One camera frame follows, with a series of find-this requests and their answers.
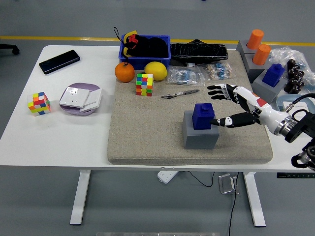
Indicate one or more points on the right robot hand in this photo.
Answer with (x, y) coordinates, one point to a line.
(253, 100)

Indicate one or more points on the blue square seal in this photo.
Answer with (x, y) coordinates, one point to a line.
(200, 115)
(273, 75)

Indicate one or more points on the grey square-slot seal holder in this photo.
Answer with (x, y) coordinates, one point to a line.
(199, 138)
(267, 92)

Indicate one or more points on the grey round-slot seal holder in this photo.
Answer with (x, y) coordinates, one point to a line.
(242, 48)
(256, 72)

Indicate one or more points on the orange cylinder seal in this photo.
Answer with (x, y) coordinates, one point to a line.
(261, 54)
(255, 39)

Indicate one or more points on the light blue plate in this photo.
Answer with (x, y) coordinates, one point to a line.
(280, 100)

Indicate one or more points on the dark brown knob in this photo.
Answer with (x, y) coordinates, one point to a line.
(299, 84)
(290, 89)
(296, 69)
(291, 63)
(301, 74)
(292, 81)

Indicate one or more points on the clear bag of resistors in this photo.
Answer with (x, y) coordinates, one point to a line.
(184, 77)
(219, 71)

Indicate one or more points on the crumpled clear plastic bag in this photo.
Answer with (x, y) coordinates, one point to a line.
(283, 52)

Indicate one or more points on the small white connector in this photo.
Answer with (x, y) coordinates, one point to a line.
(190, 65)

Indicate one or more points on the black pen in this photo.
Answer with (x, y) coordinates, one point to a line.
(180, 93)

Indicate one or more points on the black keyboard in plastic wrap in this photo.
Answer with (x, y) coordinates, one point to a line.
(197, 52)

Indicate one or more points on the black table control panel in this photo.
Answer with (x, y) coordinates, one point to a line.
(295, 175)

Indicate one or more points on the white table leg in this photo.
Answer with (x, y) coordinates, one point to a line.
(80, 196)
(254, 199)

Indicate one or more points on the yellow lemon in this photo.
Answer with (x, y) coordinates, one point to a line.
(155, 71)

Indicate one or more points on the grey-brown mat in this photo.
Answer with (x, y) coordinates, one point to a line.
(147, 127)

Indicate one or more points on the white power strip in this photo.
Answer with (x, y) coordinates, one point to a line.
(167, 176)

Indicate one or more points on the blue plastic bin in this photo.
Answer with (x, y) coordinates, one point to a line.
(137, 62)

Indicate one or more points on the orange fruit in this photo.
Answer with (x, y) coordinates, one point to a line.
(124, 72)

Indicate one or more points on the purple plate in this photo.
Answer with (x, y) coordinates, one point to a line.
(83, 86)

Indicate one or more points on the black smartphone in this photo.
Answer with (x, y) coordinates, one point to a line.
(59, 62)

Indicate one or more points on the twisted multicolour puzzle cube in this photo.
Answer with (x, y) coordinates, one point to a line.
(39, 104)

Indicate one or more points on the black chair base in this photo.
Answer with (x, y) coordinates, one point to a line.
(9, 46)

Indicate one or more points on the white square switch panel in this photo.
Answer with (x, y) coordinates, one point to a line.
(299, 105)

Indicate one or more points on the silver metal bracket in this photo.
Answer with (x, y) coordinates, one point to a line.
(226, 184)

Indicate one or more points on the white wall switch panel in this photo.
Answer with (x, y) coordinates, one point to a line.
(94, 98)

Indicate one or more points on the white wall socket panel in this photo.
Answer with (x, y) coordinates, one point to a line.
(73, 97)

